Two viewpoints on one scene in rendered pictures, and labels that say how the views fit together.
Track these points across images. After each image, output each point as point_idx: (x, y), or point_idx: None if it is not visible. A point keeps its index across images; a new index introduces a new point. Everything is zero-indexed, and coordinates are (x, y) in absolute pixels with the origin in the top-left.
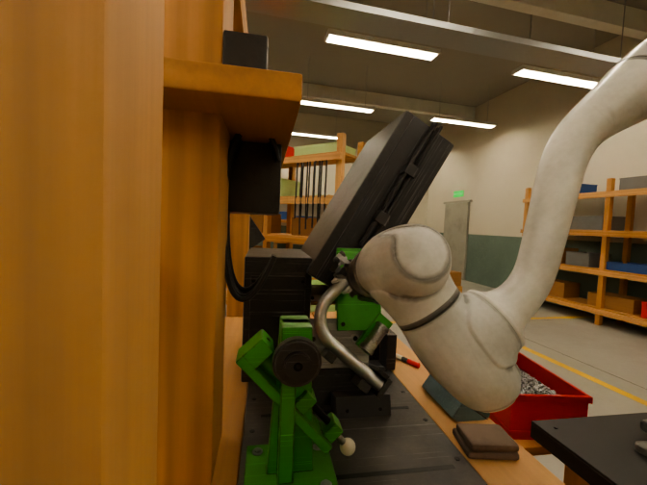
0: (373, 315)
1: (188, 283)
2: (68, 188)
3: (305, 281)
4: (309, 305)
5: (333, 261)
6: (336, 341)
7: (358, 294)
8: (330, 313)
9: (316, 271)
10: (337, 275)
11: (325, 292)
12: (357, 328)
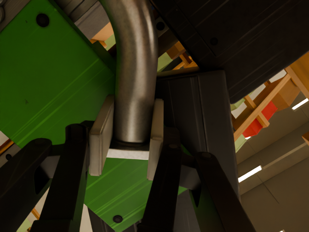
0: (0, 103)
1: None
2: None
3: (207, 47)
4: (157, 3)
5: (187, 139)
6: None
7: (53, 154)
8: (109, 33)
9: (206, 87)
10: (176, 161)
11: (156, 66)
12: (0, 41)
